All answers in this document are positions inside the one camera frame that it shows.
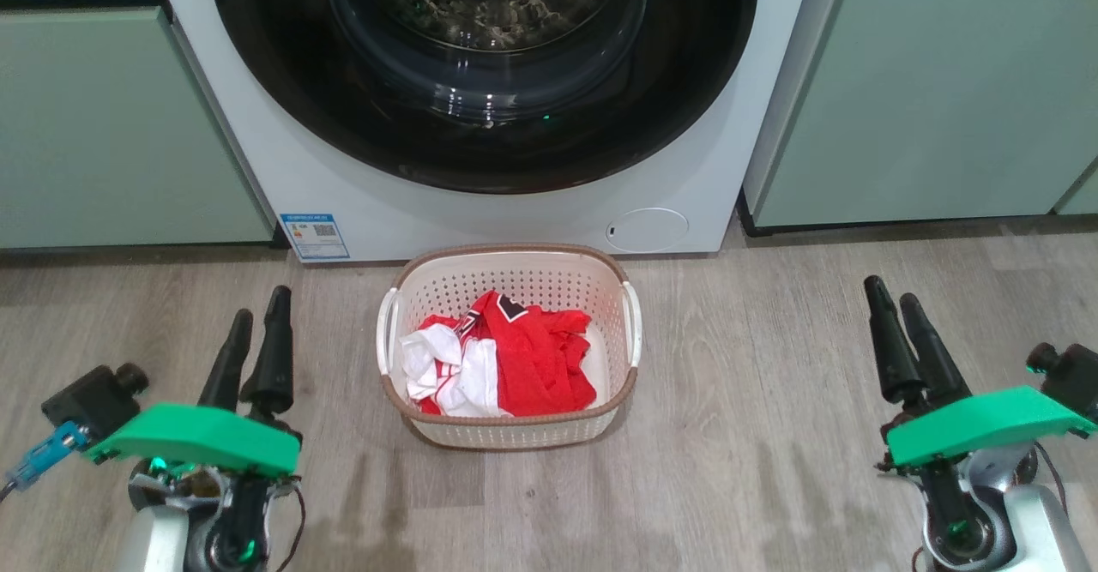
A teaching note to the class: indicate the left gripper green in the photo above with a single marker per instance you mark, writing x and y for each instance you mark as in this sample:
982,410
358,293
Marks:
197,436

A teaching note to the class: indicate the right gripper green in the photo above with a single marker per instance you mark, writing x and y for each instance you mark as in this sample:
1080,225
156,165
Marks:
986,422

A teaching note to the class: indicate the white garment with red trim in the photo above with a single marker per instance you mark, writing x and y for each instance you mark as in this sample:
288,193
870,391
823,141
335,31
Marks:
422,358

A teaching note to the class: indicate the washing machine glass door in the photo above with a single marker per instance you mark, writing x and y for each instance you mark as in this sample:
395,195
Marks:
283,83

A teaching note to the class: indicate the red jersey garment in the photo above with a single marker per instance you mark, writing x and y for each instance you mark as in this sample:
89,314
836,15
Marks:
540,358

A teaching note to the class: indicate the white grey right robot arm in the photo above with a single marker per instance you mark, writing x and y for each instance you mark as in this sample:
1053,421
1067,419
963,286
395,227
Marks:
1038,529

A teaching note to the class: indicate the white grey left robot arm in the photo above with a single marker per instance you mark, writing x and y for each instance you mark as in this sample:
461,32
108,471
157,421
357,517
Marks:
159,542

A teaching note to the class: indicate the white front-load washing machine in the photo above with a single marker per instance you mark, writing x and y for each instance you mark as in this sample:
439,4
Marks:
343,203

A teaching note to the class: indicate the stainless steel washing machine drum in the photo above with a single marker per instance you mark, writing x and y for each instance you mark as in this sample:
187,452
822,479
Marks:
489,6

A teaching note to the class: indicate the blue energy label sticker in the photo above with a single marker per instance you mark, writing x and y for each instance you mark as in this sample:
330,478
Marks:
314,236

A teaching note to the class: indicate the pale green tall cabinet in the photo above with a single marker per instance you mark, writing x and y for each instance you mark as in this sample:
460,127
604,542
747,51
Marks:
926,92

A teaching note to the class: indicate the cream perforated laundry basket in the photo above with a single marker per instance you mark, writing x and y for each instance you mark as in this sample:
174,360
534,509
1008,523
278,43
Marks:
515,272

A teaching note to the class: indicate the round white filter cover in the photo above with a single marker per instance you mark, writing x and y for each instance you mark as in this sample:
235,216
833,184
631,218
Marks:
648,229

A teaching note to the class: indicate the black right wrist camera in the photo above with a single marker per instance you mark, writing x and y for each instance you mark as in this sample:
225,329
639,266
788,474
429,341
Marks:
1072,379

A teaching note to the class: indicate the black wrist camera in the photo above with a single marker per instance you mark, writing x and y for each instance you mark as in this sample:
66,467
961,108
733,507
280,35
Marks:
90,402
1072,379

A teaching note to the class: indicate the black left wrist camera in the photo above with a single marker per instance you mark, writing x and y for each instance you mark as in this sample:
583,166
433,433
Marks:
90,402

